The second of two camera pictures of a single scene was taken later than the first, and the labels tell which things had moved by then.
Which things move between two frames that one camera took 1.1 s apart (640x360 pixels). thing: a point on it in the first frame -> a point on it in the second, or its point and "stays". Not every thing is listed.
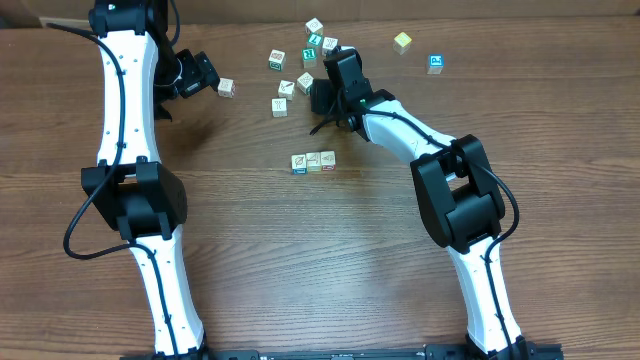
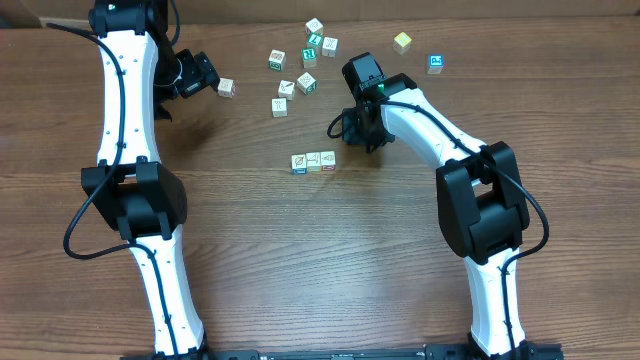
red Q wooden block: (328, 160) stays
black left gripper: (200, 72) stays
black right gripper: (321, 90) -> (354, 138)
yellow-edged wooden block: (314, 161) stays
